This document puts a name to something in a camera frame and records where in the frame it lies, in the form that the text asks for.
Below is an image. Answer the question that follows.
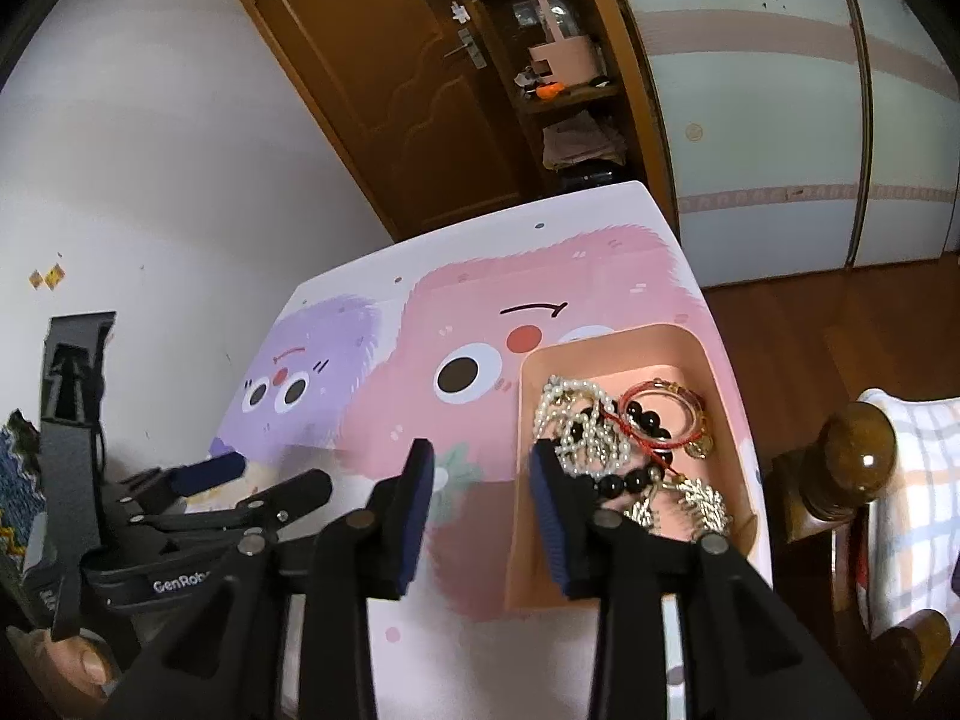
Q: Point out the red string bracelet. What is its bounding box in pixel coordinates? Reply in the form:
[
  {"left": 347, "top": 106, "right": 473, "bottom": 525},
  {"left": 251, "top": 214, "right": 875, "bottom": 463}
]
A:
[{"left": 598, "top": 377, "right": 712, "bottom": 478}]

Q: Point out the pink storage box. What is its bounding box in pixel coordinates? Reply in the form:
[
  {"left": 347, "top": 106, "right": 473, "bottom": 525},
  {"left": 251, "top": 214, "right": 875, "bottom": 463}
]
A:
[{"left": 529, "top": 0, "right": 602, "bottom": 86}]

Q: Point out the black bead bracelet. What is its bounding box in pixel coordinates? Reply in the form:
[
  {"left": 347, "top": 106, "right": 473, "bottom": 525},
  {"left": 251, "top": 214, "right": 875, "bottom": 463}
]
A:
[{"left": 566, "top": 397, "right": 674, "bottom": 499}]

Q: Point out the long white pearl necklace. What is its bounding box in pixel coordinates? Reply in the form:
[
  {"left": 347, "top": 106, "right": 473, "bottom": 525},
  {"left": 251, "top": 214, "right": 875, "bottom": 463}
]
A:
[{"left": 532, "top": 375, "right": 617, "bottom": 452}]

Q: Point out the checked bed sheet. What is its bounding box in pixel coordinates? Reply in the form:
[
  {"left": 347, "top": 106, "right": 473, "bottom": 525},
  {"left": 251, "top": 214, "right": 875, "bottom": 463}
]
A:
[{"left": 859, "top": 388, "right": 960, "bottom": 637}]

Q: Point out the pink plastic jewelry tray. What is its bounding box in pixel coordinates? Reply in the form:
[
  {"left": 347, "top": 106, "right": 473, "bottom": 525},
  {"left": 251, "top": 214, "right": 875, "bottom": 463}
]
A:
[{"left": 505, "top": 323, "right": 771, "bottom": 611}]

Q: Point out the wooden shelf unit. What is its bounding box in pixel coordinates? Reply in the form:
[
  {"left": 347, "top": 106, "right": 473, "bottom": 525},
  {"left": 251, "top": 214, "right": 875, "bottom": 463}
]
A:
[{"left": 460, "top": 0, "right": 679, "bottom": 227}]

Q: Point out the brown wooden door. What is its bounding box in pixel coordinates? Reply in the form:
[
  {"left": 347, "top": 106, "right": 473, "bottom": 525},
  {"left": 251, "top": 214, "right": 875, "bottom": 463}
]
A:
[{"left": 241, "top": 0, "right": 537, "bottom": 239}]

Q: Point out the folded cloth on shelf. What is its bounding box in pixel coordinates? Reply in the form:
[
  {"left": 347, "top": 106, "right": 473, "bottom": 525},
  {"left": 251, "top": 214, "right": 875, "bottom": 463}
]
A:
[{"left": 542, "top": 110, "right": 626, "bottom": 171}]

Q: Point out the wooden bed post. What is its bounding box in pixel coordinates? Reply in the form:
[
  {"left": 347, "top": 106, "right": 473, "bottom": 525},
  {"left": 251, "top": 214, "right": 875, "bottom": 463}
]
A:
[{"left": 763, "top": 401, "right": 955, "bottom": 718}]

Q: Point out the left human hand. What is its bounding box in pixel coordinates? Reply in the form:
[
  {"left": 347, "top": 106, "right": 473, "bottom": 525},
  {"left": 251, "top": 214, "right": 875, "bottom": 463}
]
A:
[{"left": 7, "top": 628, "right": 121, "bottom": 718}]

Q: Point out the light blue wardrobe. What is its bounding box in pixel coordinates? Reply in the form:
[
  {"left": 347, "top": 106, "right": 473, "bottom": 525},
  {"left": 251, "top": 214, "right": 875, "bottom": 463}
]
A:
[{"left": 625, "top": 0, "right": 958, "bottom": 286}]

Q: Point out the gold chain necklace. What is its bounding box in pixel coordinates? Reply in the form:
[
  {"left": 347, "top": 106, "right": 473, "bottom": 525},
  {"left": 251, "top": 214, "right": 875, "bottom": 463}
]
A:
[{"left": 623, "top": 475, "right": 734, "bottom": 543}]

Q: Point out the cartoon monster table mat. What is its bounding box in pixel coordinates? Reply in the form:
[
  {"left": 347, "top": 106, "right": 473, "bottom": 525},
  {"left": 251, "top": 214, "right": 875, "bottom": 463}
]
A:
[{"left": 187, "top": 180, "right": 775, "bottom": 720}]

